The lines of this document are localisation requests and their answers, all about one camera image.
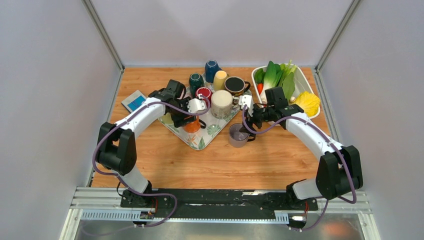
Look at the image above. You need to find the dark blue faceted mug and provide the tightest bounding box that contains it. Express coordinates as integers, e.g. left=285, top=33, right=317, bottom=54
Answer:
left=204, top=59, right=221, bottom=84

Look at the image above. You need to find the lime green faceted mug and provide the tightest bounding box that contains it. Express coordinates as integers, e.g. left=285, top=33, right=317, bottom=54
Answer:
left=160, top=112, right=174, bottom=125

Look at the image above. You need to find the floral white serving tray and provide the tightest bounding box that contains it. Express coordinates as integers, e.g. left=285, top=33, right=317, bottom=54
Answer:
left=159, top=90, right=252, bottom=150

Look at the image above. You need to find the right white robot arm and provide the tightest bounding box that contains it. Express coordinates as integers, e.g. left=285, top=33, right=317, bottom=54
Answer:
left=238, top=87, right=364, bottom=209

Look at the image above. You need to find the pale yellow mug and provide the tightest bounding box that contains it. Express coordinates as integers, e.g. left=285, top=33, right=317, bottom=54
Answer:
left=213, top=70, right=228, bottom=92

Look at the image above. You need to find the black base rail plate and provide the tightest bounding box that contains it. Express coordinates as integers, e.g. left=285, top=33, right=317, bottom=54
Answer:
left=120, top=188, right=319, bottom=220

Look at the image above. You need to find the dark green faceted mug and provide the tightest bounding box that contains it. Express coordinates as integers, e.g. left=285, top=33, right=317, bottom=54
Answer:
left=188, top=73, right=205, bottom=98

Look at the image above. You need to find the black floral upright mug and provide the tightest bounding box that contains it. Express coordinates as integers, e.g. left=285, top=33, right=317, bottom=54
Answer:
left=224, top=76, right=251, bottom=97

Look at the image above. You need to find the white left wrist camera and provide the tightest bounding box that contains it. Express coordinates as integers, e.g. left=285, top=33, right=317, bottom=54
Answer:
left=187, top=98, right=207, bottom=114

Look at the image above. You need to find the red mug black handle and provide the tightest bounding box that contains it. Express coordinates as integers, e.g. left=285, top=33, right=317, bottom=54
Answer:
left=195, top=87, right=213, bottom=107

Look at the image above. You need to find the orange mug black handle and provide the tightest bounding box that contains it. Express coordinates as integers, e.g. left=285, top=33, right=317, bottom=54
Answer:
left=183, top=116, right=207, bottom=134

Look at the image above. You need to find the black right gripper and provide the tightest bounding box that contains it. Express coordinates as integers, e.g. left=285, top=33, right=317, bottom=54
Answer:
left=239, top=103, right=274, bottom=136

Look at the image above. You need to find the purple mug black handle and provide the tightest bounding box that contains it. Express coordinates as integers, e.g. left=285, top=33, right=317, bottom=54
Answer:
left=228, top=123, right=256, bottom=148

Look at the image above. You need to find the yellow napa cabbage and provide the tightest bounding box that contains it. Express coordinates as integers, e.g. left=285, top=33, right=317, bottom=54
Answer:
left=293, top=91, right=321, bottom=118

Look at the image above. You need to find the small red tomato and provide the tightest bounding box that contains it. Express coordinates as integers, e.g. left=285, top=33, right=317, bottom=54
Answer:
left=256, top=83, right=264, bottom=95

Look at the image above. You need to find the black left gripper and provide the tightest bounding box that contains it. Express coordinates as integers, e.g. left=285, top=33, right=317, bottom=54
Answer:
left=169, top=97, right=197, bottom=129

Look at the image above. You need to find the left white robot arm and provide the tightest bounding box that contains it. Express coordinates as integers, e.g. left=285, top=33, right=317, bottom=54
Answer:
left=92, top=79, right=196, bottom=207

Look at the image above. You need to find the white vegetable tub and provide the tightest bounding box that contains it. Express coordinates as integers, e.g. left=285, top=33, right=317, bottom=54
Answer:
left=251, top=65, right=314, bottom=104

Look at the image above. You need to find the large floral cream mug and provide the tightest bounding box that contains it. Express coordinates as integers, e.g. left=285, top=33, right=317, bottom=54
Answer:
left=211, top=90, right=240, bottom=120

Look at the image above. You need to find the green bok choy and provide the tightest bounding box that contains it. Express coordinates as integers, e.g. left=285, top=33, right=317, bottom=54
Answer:
left=255, top=60, right=297, bottom=103

